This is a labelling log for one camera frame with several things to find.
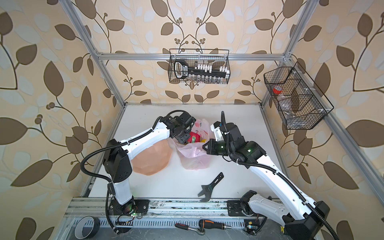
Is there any black wire basket centre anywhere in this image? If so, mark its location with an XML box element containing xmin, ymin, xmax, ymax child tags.
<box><xmin>168</xmin><ymin>48</ymin><xmax>231</xmax><ymax>85</ymax></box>

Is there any black wire basket right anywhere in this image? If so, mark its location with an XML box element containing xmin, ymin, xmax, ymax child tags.
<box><xmin>264</xmin><ymin>62</ymin><xmax>334</xmax><ymax>130</ymax></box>

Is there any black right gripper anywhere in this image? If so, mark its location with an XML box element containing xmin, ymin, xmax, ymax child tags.
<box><xmin>202</xmin><ymin>138</ymin><xmax>236</xmax><ymax>156</ymax></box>

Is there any orange black screwdriver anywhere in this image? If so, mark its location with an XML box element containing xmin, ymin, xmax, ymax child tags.
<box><xmin>199</xmin><ymin>219</ymin><xmax>232</xmax><ymax>230</ymax></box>

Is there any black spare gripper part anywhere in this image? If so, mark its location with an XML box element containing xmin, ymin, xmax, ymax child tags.
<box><xmin>198</xmin><ymin>172</ymin><xmax>224</xmax><ymax>203</ymax></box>

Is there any red capped plastic bottle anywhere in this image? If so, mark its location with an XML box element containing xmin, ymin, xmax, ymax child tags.
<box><xmin>273</xmin><ymin>85</ymin><xmax>283</xmax><ymax>96</ymax></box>

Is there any black ratchet wrench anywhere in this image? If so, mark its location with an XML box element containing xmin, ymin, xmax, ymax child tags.
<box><xmin>175</xmin><ymin>223</ymin><xmax>206</xmax><ymax>236</ymax></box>

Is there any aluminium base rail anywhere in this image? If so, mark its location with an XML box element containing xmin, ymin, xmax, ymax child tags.
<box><xmin>54</xmin><ymin>197</ymin><xmax>289</xmax><ymax>240</ymax></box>

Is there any red dragon fruit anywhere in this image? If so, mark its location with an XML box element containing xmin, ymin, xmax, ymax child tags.
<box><xmin>187</xmin><ymin>132</ymin><xmax>201</xmax><ymax>144</ymax></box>

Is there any black wire basket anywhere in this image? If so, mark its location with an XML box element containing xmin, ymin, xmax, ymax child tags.
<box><xmin>264</xmin><ymin>62</ymin><xmax>334</xmax><ymax>130</ymax></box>
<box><xmin>168</xmin><ymin>48</ymin><xmax>231</xmax><ymax>85</ymax></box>

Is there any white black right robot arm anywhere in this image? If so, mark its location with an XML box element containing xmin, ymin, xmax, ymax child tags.
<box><xmin>203</xmin><ymin>112</ymin><xmax>339</xmax><ymax>240</ymax></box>

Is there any pink plastic bag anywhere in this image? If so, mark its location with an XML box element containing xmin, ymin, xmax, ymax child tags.
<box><xmin>171</xmin><ymin>119</ymin><xmax>213</xmax><ymax>171</ymax></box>

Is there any black socket set holder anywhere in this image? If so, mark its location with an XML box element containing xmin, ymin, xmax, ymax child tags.
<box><xmin>173</xmin><ymin>60</ymin><xmax>231</xmax><ymax>80</ymax></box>

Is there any black tape roll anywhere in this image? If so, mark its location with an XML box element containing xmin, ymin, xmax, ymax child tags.
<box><xmin>74</xmin><ymin>216</ymin><xmax>101</xmax><ymax>240</ymax></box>

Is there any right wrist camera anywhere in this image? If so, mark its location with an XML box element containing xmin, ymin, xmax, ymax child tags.
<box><xmin>211</xmin><ymin>121</ymin><xmax>224</xmax><ymax>142</ymax></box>

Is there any peach fruit plate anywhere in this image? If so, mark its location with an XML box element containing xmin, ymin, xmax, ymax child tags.
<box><xmin>131</xmin><ymin>140</ymin><xmax>173</xmax><ymax>176</ymax></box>

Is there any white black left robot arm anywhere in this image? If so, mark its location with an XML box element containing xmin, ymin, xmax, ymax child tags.
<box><xmin>80</xmin><ymin>110</ymin><xmax>196</xmax><ymax>234</ymax></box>

